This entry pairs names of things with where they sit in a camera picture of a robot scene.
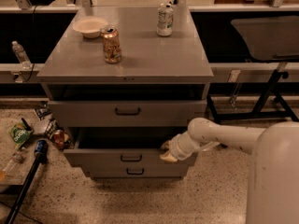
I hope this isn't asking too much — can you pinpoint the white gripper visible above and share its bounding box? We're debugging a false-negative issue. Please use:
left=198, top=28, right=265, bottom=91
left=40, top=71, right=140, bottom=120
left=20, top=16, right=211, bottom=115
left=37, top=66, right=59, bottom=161
left=160, top=132, right=200, bottom=162

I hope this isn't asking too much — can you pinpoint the grey drawer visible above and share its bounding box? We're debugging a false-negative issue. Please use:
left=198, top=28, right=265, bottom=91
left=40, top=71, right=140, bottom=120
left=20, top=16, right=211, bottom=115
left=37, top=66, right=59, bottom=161
left=64, top=127, right=185, bottom=168
left=49, top=101, right=206, bottom=127
left=83, top=164, right=188, bottom=178

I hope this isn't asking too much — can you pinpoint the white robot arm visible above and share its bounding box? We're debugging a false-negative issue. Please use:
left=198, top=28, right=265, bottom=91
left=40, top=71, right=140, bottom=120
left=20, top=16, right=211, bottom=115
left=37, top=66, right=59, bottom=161
left=161, top=118, right=299, bottom=224

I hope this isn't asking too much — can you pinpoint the grey bottom drawer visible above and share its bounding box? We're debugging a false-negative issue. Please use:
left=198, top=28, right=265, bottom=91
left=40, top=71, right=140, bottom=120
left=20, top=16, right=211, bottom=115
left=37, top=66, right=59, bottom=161
left=83, top=164, right=188, bottom=178

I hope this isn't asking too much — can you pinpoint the grey metal drawer cabinet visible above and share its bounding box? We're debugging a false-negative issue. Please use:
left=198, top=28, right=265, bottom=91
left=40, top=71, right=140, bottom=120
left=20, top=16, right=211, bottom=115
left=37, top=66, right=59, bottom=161
left=37, top=7, right=213, bottom=169

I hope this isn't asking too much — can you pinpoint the grey top drawer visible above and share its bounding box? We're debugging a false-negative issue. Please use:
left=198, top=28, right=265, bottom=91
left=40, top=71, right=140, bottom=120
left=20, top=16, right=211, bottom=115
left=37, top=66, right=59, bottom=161
left=49, top=101, right=206, bottom=127

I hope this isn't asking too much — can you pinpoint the red can on floor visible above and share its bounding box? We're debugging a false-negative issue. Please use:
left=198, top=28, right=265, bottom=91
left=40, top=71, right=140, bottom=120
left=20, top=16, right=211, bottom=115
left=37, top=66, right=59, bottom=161
left=53, top=130, right=64, bottom=149

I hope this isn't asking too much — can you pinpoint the gold soda can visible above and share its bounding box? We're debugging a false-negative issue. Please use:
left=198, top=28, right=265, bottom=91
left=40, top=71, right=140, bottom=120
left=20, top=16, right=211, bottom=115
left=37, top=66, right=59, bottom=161
left=100, top=25, right=121, bottom=63

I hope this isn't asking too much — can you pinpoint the silver foil wrapper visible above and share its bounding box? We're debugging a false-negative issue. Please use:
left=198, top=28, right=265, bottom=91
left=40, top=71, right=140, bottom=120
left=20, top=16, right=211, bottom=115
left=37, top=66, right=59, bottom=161
left=34, top=119, right=55, bottom=135

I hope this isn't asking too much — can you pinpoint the black pole blue grip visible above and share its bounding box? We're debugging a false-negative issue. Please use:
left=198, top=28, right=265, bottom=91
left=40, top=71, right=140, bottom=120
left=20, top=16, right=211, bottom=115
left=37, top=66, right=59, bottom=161
left=5, top=139, right=48, bottom=224

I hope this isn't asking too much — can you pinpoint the white green soda can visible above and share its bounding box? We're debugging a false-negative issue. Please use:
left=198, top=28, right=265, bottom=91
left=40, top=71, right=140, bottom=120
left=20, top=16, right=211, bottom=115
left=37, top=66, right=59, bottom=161
left=157, top=3, right=174, bottom=36

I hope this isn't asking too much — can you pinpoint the white paper bowl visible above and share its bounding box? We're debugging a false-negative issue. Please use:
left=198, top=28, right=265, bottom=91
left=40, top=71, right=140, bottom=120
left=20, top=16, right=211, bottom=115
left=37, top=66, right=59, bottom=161
left=73, top=17, right=108, bottom=38

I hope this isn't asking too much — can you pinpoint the clear bottle on floor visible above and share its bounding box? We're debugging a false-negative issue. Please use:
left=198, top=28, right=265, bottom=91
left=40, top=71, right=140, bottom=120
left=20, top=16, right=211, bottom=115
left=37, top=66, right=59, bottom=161
left=0, top=150, right=25, bottom=182

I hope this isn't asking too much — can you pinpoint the green snack bag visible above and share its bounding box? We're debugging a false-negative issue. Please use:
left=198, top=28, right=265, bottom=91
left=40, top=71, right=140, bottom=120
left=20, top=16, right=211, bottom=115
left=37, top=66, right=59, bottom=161
left=8, top=123, right=33, bottom=149

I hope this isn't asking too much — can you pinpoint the grey folding table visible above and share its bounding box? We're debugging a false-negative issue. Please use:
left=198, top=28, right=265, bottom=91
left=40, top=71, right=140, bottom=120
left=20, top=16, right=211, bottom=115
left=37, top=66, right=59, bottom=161
left=206, top=16, right=299, bottom=124

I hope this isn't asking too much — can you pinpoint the clear plastic water bottle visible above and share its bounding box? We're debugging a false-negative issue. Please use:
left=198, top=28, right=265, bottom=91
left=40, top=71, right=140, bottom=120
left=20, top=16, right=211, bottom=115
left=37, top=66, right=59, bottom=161
left=12, top=41, right=32, bottom=70

